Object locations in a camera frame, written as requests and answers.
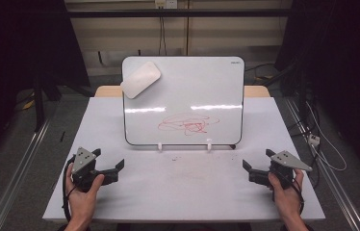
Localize white power strip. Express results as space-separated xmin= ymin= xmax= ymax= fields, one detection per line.
xmin=307 ymin=133 xmax=321 ymax=147

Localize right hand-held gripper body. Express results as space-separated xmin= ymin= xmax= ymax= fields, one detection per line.
xmin=247 ymin=149 xmax=314 ymax=191

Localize black curtain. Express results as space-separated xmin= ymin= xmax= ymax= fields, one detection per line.
xmin=273 ymin=0 xmax=360 ymax=184
xmin=0 ymin=0 xmax=91 ymax=167

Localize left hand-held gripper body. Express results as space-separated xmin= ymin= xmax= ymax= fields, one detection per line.
xmin=71 ymin=146 xmax=120 ymax=193

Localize aluminium floor rail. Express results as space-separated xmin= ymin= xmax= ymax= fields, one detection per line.
xmin=284 ymin=96 xmax=360 ymax=231
xmin=0 ymin=116 xmax=52 ymax=231

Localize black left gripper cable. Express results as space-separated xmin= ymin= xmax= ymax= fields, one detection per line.
xmin=61 ymin=155 xmax=77 ymax=223

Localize black metal stand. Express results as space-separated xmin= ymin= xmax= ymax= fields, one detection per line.
xmin=32 ymin=71 xmax=63 ymax=133

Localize white cable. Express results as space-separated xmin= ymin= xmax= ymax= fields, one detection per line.
xmin=304 ymin=101 xmax=348 ymax=172

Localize white wall outlet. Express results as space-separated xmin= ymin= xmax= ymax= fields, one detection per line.
xmin=154 ymin=0 xmax=179 ymax=10

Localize black horizontal bar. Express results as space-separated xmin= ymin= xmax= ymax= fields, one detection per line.
xmin=66 ymin=9 xmax=293 ymax=18

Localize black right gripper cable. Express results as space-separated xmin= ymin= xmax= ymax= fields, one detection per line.
xmin=272 ymin=171 xmax=306 ymax=216

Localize white whiteboard eraser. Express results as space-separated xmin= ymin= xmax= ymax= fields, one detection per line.
xmin=119 ymin=61 xmax=163 ymax=100

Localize wooden table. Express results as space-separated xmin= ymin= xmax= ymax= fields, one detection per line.
xmin=93 ymin=85 xmax=271 ymax=99

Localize black floor cable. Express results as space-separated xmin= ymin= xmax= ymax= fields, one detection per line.
xmin=244 ymin=62 xmax=277 ymax=82

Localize person's right hand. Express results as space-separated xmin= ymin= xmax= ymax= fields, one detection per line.
xmin=268 ymin=168 xmax=305 ymax=219

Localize black hanging cables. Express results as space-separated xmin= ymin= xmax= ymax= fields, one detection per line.
xmin=158 ymin=15 xmax=168 ymax=57

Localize white standing whiteboard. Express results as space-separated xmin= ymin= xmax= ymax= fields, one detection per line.
xmin=121 ymin=56 xmax=246 ymax=152

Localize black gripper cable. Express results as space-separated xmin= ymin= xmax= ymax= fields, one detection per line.
xmin=61 ymin=155 xmax=77 ymax=223
xmin=272 ymin=171 xmax=306 ymax=216

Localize person's left hand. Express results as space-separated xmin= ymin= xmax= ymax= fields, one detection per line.
xmin=64 ymin=163 xmax=106 ymax=222

